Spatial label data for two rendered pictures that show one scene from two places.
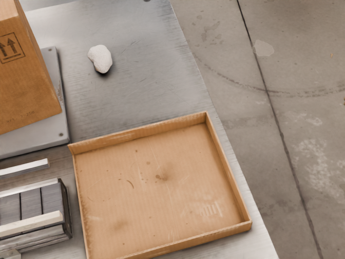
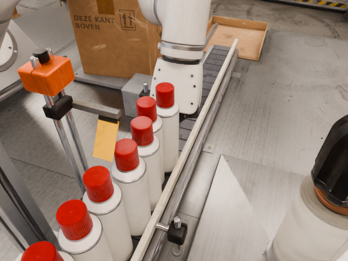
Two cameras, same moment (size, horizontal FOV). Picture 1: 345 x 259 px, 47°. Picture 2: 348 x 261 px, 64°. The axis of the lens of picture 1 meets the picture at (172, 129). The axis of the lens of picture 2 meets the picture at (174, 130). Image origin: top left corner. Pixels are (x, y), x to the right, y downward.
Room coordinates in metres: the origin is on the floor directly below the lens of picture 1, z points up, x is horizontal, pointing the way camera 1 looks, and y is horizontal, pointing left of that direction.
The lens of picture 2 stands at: (-0.03, 1.17, 1.35)
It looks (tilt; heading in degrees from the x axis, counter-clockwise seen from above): 42 degrees down; 301
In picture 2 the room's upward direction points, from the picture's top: straight up
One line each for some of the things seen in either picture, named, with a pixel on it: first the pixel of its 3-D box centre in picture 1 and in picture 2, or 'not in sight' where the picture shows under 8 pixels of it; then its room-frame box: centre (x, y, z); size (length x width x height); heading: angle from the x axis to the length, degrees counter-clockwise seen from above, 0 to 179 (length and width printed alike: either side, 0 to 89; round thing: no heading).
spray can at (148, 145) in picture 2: not in sight; (145, 167); (0.17, 0.92, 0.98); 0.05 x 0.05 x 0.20
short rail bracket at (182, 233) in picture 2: not in sight; (177, 235); (0.09, 0.96, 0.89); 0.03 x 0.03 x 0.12; 11
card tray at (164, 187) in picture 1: (154, 185); (232, 35); (0.36, 0.04, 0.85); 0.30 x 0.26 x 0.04; 101
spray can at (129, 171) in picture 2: not in sight; (132, 191); (0.16, 0.97, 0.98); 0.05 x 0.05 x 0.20
